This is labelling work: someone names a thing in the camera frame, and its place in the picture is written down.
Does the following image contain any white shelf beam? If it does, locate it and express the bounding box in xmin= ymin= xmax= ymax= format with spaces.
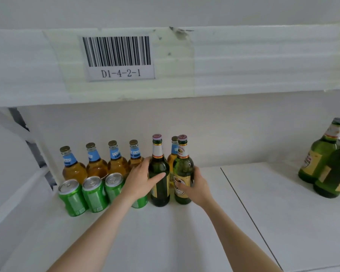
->
xmin=0 ymin=22 xmax=340 ymax=108

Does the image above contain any white metal shelf upright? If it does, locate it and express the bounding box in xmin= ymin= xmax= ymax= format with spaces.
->
xmin=0 ymin=107 xmax=58 ymax=227

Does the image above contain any person's left forearm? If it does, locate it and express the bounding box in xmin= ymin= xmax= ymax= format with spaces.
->
xmin=47 ymin=193 xmax=137 ymax=272

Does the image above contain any white barcode label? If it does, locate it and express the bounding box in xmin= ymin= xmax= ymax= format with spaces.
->
xmin=80 ymin=36 xmax=155 ymax=82

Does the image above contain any person's right forearm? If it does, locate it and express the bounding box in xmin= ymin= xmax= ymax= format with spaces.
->
xmin=200 ymin=195 xmax=284 ymax=272

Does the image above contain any clear adhesive tape patch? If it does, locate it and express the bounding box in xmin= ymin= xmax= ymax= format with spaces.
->
xmin=43 ymin=28 xmax=196 ymax=101

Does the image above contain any dark green glass beer bottle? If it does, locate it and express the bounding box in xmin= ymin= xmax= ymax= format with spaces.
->
xmin=313 ymin=138 xmax=340 ymax=199
xmin=148 ymin=134 xmax=171 ymax=208

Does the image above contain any person's left hand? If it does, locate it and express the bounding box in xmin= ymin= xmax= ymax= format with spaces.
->
xmin=121 ymin=156 xmax=166 ymax=204

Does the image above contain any amber beer bottle blue label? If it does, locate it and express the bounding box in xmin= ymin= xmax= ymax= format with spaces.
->
xmin=107 ymin=140 xmax=129 ymax=176
xmin=128 ymin=139 xmax=145 ymax=171
xmin=86 ymin=143 xmax=109 ymax=179
xmin=59 ymin=146 xmax=88 ymax=185
xmin=167 ymin=136 xmax=179 ymax=184

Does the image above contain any person's right hand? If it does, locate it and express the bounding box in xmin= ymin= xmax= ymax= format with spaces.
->
xmin=175 ymin=166 xmax=213 ymax=207

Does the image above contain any green beer bottle gold label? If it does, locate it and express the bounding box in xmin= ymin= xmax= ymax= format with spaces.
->
xmin=173 ymin=135 xmax=195 ymax=205
xmin=298 ymin=117 xmax=340 ymax=184

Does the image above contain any green drink can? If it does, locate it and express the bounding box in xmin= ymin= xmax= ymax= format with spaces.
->
xmin=58 ymin=179 xmax=89 ymax=217
xmin=104 ymin=173 xmax=126 ymax=203
xmin=82 ymin=176 xmax=109 ymax=213
xmin=131 ymin=195 xmax=148 ymax=209

